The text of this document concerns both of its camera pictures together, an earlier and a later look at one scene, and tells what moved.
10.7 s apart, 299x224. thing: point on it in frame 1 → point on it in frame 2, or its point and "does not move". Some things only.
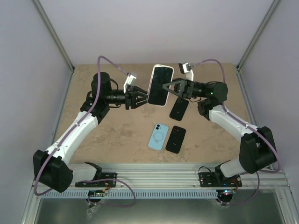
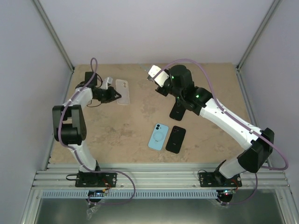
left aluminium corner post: [39, 9] does not move
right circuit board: [229, 192] does not move
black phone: [158, 94] → [153, 71]
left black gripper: [131, 98] → [112, 92]
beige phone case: [161, 75] → [122, 87]
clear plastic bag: [89, 211] does not move
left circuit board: [100, 193] does not move
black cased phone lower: [175, 139] does not move
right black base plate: [217, 179] does not move
